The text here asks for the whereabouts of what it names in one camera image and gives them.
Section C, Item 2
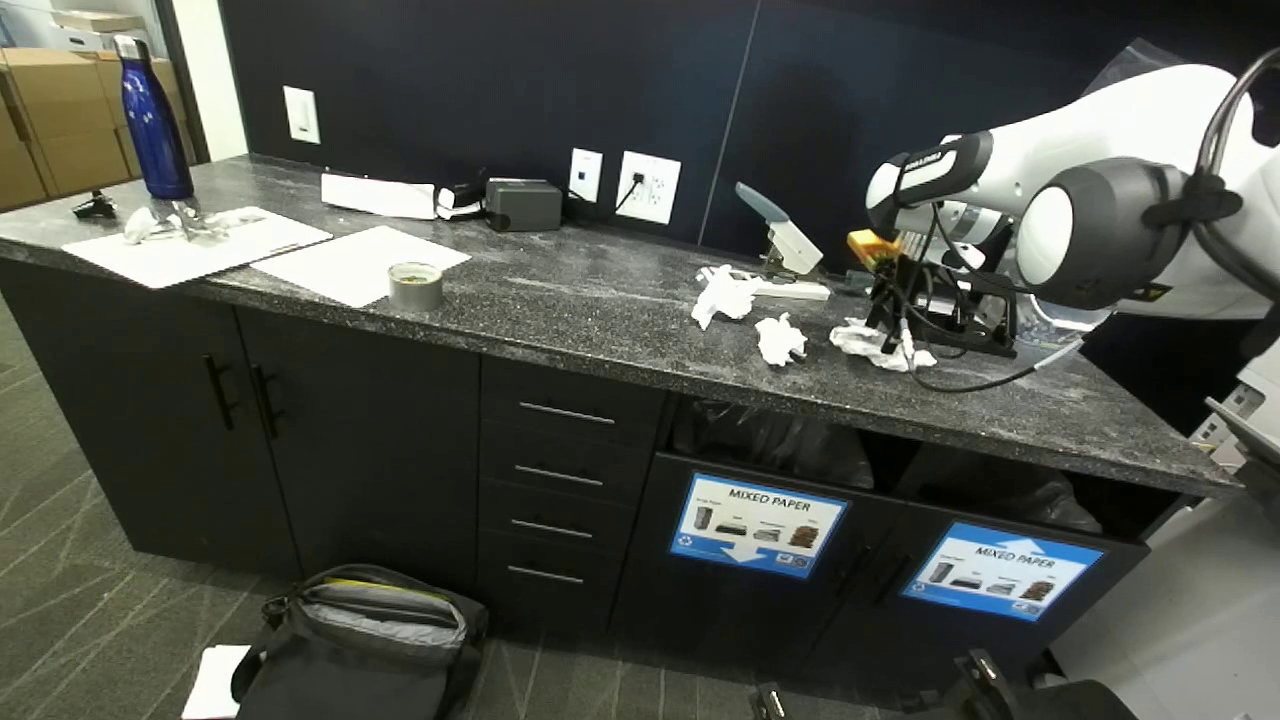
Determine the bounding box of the black drawer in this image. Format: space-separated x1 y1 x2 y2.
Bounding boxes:
477 490 652 577
477 351 666 462
477 435 661 522
477 541 636 638

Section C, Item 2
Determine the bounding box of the cardboard box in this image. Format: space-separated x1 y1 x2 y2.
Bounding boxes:
0 44 140 211

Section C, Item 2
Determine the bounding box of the blue water bottle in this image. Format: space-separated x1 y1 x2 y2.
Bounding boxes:
107 33 201 208

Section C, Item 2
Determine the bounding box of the small black object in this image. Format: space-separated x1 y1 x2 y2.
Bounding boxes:
69 186 125 226

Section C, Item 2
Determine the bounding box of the thin black cable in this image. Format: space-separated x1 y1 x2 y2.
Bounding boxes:
908 332 1087 397

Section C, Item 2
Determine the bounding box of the small white outlet plate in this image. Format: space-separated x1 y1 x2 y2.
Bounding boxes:
565 144 606 208

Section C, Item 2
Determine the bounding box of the tape roll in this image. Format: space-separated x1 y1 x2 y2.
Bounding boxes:
384 254 446 305

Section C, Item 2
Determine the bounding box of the blue mixed paper sign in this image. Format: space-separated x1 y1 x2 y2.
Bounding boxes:
899 516 1111 626
666 466 857 582

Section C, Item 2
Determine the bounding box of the black bin door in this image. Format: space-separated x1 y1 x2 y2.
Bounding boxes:
811 490 1152 704
606 449 887 675

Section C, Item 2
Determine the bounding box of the white wall switch plate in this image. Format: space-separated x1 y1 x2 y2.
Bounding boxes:
278 79 326 147

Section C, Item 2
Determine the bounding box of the black power adapter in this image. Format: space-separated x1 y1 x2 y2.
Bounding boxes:
480 172 567 234

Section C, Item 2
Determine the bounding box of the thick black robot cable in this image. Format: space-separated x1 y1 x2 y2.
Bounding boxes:
1142 48 1280 308

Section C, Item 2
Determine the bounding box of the crumpled clear plastic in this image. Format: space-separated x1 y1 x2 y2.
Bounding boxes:
121 196 226 249

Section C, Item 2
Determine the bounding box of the grey backpack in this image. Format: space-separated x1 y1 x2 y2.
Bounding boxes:
226 561 490 720

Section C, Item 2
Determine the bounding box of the large white outlet plate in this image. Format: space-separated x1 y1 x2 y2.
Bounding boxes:
610 147 687 226

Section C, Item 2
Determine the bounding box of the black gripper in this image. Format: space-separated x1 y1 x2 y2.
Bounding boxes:
865 250 928 364

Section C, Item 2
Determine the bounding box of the clear bin liner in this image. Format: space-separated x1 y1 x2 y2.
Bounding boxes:
666 397 875 490
890 441 1111 537

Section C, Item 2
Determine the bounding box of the black cabinet door handle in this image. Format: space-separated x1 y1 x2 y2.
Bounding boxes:
246 364 286 444
201 351 238 435

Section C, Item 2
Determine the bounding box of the white power strip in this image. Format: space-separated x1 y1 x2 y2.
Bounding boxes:
315 169 456 223

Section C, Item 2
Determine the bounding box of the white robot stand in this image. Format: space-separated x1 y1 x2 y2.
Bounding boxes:
1046 334 1280 720

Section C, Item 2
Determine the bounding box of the small white paper slip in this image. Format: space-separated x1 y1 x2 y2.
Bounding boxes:
174 638 254 720

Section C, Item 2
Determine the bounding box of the black cabinet door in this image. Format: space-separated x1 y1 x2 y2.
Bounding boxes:
0 254 305 579
234 308 482 588

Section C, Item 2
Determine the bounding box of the white paper piece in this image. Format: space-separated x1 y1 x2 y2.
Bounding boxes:
823 317 941 377
753 308 811 372

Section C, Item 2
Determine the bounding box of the flat white paper sheet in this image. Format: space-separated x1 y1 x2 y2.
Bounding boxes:
246 220 477 312
56 202 336 297

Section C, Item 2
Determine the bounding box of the crumpled white cloth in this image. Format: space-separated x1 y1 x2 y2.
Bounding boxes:
687 259 836 332

